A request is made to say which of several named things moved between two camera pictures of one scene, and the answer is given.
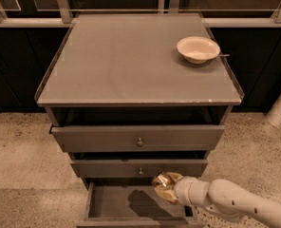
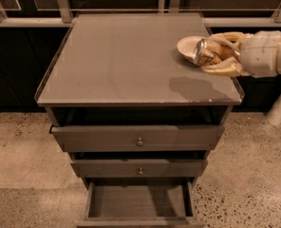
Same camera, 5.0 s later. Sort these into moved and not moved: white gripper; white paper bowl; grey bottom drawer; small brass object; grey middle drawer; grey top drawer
Moved: small brass object; white gripper
Not moved: grey top drawer; white paper bowl; grey middle drawer; grey bottom drawer
